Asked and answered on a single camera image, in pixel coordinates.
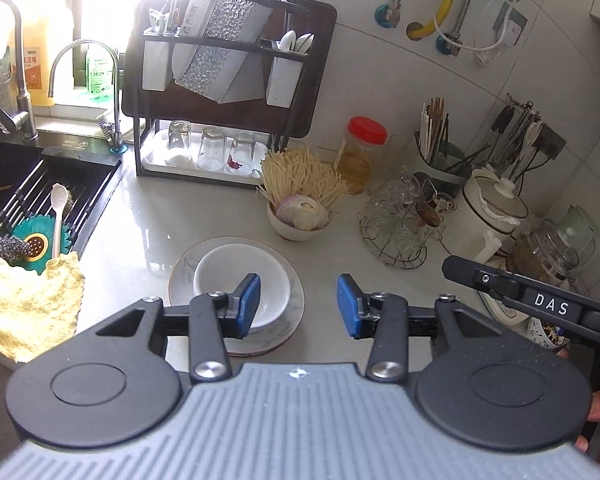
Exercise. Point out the dark cutting board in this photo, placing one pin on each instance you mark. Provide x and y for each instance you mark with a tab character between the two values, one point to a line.
315	110

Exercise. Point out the tall steel kitchen faucet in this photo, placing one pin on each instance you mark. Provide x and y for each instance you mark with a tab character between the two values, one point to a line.
22	75

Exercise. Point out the plain steel cleaver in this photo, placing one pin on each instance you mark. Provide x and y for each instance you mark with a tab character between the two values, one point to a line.
245	80

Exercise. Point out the black kitchen sink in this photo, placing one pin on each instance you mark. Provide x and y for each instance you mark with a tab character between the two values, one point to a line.
0	160

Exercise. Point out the thin steel water faucet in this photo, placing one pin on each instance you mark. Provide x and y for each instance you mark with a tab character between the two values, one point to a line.
116	105

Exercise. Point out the small speckled patterned bowl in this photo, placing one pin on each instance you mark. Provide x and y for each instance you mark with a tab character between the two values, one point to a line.
542	335

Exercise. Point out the green detergent bottle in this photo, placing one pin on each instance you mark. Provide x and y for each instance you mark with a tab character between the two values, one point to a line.
99	72

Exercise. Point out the glass kettle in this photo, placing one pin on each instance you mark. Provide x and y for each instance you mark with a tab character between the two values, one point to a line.
540	255

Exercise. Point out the wall socket with plug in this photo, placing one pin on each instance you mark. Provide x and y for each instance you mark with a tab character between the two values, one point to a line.
512	25

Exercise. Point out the plain white bowl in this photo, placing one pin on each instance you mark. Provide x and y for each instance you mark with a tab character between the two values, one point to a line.
220	270

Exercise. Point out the long white plastic spoon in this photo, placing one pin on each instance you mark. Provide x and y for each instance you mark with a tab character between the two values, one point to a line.
59	195

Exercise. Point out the small cleaning brush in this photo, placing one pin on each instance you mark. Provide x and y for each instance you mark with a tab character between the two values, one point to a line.
107	127

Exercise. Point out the steel wool scrubber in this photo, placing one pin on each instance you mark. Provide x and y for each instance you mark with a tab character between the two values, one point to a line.
9	250

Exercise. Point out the bundle of dry noodles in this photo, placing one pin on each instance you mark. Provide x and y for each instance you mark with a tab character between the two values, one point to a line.
300	175

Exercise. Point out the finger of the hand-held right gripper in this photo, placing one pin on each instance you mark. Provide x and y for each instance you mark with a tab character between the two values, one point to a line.
480	277

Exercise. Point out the hanging kitchen utensils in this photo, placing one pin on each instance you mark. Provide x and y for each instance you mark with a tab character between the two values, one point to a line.
510	135

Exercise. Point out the white electric pot with lid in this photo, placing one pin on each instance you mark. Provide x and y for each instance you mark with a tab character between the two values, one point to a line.
467	220

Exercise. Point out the white ceramic spoon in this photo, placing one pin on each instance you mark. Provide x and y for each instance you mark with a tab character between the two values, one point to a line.
288	40
305	42

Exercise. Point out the yellow dish cloth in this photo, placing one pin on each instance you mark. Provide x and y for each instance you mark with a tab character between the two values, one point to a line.
25	305

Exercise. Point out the cluster of clear glass cups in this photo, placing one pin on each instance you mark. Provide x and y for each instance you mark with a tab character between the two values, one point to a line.
395	225

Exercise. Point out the bundle of chopsticks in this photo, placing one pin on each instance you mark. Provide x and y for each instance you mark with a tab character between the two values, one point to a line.
432	130

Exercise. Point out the hammered steel cleaver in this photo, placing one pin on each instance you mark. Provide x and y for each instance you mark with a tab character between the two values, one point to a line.
225	25

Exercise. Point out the white utensil cup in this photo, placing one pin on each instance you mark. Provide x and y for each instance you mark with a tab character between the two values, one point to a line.
155	67
282	82

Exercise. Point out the black dish rack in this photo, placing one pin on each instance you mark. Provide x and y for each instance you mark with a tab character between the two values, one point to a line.
139	150

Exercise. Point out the sliced onion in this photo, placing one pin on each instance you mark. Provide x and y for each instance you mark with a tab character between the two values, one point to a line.
302	212

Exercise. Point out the black roll-up drain rack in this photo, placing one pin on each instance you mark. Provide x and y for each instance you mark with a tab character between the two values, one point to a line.
87	195

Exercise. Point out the yellow detergent bottle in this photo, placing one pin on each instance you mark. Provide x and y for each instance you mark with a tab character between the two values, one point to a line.
35	70

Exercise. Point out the clear glass with red mark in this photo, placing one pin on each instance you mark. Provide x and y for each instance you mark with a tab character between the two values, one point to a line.
242	152

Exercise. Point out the brown-tinted glass cup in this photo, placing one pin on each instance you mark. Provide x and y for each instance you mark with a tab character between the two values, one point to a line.
427	215

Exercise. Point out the small white utensils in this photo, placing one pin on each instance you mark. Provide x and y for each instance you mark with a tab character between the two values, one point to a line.
161	22

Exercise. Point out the red-lidded clear jar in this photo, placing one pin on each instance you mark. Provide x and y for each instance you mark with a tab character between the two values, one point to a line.
360	160

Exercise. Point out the small white ceramic bowl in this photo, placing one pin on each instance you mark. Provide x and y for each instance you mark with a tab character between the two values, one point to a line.
295	234

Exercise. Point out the teal flower-shaped strainer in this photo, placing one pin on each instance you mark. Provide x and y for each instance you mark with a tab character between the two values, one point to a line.
35	245

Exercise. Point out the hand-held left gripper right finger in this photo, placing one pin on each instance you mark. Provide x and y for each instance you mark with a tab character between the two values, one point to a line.
350	305

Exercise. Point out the floral patterned plate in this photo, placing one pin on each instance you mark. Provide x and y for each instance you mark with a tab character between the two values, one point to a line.
181	285

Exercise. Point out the cream kettle base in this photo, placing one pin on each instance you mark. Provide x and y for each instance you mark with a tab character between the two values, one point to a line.
500	307

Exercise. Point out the green chopstick holder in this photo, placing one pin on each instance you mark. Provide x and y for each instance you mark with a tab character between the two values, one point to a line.
440	175

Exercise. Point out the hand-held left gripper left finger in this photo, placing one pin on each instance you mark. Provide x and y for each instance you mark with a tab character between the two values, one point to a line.
245	305

